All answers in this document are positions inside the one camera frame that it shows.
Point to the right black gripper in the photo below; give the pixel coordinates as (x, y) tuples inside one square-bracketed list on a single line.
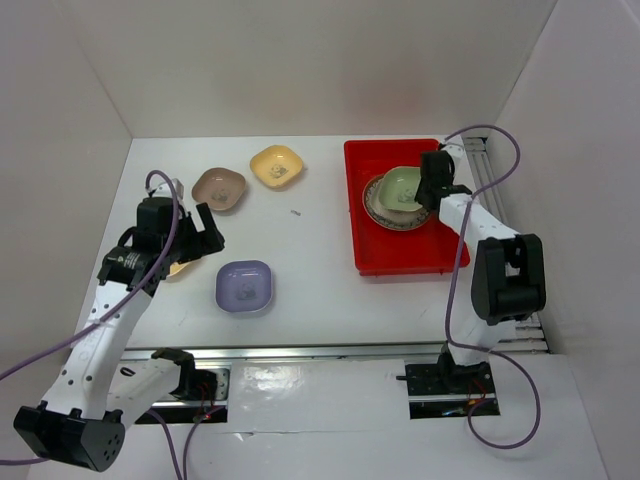
[(419, 193)]

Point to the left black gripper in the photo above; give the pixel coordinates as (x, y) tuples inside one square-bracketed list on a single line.
[(204, 242)]

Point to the green panda plate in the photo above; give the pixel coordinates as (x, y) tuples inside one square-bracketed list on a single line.
[(398, 189)]

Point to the brown square panda plate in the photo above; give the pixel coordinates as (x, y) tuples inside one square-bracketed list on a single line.
[(219, 188)]

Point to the yellow square plate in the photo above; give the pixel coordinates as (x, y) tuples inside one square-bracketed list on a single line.
[(176, 269), (276, 166)]

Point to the purple square panda plate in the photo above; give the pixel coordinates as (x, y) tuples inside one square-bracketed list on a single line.
[(244, 286)]

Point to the round floral patterned plate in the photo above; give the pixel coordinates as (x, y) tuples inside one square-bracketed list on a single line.
[(390, 219)]

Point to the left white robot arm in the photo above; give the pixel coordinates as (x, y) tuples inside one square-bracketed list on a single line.
[(81, 420)]

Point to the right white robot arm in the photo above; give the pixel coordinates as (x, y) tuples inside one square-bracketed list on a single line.
[(508, 280)]

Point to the red plastic bin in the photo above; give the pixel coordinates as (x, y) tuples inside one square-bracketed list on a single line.
[(428, 249)]

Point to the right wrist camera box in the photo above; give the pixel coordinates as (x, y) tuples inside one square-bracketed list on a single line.
[(456, 151)]

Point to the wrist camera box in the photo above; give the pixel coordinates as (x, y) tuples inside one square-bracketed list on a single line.
[(456, 151), (167, 190)]

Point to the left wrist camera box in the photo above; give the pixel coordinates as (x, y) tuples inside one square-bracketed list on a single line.
[(167, 190)]

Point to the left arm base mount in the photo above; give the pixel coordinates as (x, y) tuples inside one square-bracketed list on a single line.
[(203, 397)]

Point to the aluminium rail front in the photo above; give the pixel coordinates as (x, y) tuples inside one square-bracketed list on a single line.
[(316, 352)]

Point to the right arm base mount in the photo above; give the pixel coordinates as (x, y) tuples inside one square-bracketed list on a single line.
[(438, 392)]

